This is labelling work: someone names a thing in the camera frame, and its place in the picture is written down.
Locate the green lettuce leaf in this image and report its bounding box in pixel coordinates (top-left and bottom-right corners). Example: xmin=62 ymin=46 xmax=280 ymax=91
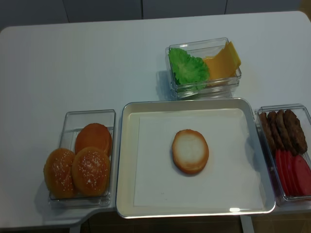
xmin=168 ymin=48 xmax=210 ymax=85
xmin=189 ymin=81 xmax=207 ymax=91

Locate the clear lettuce cheese container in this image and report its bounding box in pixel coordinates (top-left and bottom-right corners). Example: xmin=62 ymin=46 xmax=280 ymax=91
xmin=165 ymin=37 xmax=242 ymax=100

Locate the bottom bun half on tray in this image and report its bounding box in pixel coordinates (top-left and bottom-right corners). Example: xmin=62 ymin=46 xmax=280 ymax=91
xmin=172 ymin=129 xmax=209 ymax=174

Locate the plain bun half in container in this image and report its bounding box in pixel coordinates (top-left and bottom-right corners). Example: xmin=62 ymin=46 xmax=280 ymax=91
xmin=74 ymin=123 xmax=112 ymax=156

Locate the clear bun container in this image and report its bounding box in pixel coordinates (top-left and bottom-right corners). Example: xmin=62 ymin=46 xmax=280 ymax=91
xmin=49 ymin=110 xmax=116 ymax=209

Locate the right sesame bun top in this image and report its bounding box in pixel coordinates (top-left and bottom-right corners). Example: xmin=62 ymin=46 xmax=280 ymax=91
xmin=71 ymin=147 xmax=110 ymax=197

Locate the sesame bun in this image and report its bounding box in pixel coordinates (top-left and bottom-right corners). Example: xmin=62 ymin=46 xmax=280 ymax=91
xmin=71 ymin=147 xmax=110 ymax=197
xmin=43 ymin=148 xmax=76 ymax=199

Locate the orange cheese slice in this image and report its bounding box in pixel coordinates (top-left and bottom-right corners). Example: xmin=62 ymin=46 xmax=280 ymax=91
xmin=203 ymin=43 xmax=236 ymax=80

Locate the metal baking tray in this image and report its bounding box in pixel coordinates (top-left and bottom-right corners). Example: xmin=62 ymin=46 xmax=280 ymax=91
xmin=116 ymin=98 xmax=276 ymax=218

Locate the yellow cheese slice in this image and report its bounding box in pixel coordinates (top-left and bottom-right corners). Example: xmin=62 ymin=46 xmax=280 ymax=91
xmin=228 ymin=41 xmax=241 ymax=70

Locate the white paper sheet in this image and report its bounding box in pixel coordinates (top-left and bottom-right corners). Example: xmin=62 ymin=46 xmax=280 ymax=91
xmin=134 ymin=109 xmax=263 ymax=211

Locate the brown meat patty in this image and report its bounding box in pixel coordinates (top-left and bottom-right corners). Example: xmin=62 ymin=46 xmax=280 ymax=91
xmin=259 ymin=112 xmax=276 ymax=155
xmin=276 ymin=110 xmax=298 ymax=156
xmin=284 ymin=109 xmax=308 ymax=154
xmin=267 ymin=111 xmax=285 ymax=150

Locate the left sesame bun top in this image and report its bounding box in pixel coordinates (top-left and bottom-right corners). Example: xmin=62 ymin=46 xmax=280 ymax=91
xmin=43 ymin=148 xmax=76 ymax=199

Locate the clear patty tomato container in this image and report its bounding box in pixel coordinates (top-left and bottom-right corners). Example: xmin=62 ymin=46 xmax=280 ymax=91
xmin=254 ymin=104 xmax=311 ymax=208

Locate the red tomato slice back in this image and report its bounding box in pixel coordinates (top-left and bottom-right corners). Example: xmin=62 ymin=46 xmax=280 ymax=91
xmin=276 ymin=150 xmax=291 ymax=197

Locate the red tomato slice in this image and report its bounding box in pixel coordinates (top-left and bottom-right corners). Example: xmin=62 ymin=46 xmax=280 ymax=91
xmin=293 ymin=155 xmax=311 ymax=196
xmin=284 ymin=151 xmax=300 ymax=197
xmin=276 ymin=150 xmax=291 ymax=197

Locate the red tomato slice middle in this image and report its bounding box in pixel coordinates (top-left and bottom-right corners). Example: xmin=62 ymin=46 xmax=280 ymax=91
xmin=284 ymin=151 xmax=300 ymax=197

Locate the red tomato slice front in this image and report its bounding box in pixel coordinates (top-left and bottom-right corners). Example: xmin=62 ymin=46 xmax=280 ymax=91
xmin=293 ymin=155 xmax=311 ymax=196

